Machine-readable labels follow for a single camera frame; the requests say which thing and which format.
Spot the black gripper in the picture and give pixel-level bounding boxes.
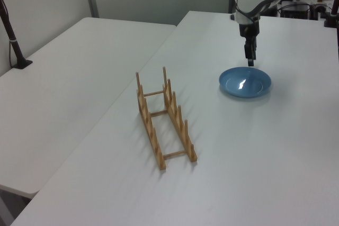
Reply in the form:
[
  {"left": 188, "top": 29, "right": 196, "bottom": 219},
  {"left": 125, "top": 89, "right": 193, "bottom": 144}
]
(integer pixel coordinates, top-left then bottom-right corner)
[{"left": 238, "top": 22, "right": 260, "bottom": 68}]

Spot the blue round plate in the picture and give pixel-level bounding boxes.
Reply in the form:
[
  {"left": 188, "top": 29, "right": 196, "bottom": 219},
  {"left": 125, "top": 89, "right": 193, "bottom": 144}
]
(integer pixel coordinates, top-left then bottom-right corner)
[{"left": 218, "top": 66, "right": 273, "bottom": 99}]

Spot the wooden plate rack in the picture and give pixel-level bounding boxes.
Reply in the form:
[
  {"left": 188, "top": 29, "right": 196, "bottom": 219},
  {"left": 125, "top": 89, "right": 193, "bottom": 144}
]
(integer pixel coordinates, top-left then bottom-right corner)
[{"left": 135, "top": 66, "right": 199, "bottom": 171}]

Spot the black electronic equipment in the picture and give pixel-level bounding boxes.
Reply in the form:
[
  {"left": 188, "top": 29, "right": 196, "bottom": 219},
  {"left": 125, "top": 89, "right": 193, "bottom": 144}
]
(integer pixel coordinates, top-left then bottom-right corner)
[{"left": 277, "top": 0, "right": 335, "bottom": 21}]

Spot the dark camera pole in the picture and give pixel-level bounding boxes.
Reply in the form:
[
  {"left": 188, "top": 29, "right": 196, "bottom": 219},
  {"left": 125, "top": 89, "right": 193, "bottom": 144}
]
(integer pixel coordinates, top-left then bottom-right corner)
[{"left": 323, "top": 0, "right": 339, "bottom": 29}]

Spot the black camera pole white band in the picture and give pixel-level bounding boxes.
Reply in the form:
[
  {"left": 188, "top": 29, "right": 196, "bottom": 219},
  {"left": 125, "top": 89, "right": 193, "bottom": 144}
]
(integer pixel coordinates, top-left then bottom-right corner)
[{"left": 0, "top": 0, "right": 34, "bottom": 70}]

